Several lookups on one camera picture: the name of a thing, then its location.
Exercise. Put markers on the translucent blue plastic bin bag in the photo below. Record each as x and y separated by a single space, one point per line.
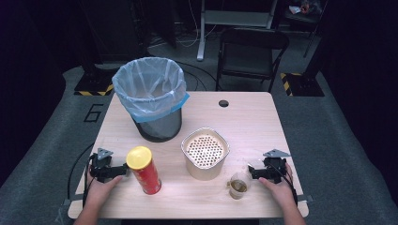
147 103

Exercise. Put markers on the red chip can yellow lid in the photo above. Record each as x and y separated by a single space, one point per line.
147 176

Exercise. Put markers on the person's left hand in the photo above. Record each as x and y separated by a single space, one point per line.
99 193

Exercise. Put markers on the black mesh wastebasket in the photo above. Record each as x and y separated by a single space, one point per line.
162 125

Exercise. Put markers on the clear plastic cup brown liquid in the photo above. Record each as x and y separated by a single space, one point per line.
238 187

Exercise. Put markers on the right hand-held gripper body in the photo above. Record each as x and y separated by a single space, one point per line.
275 168

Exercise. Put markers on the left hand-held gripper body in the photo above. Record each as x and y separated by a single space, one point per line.
100 167

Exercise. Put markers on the person's right hand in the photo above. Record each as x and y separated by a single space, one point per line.
281 192

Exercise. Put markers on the black folding chair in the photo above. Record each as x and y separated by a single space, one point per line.
250 59

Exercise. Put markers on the white metal desk frame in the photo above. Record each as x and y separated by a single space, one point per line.
233 18

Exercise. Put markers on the black base hazard striped edge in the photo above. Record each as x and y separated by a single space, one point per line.
94 84
305 84

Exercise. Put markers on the perforated strainer insert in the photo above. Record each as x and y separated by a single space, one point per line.
205 150

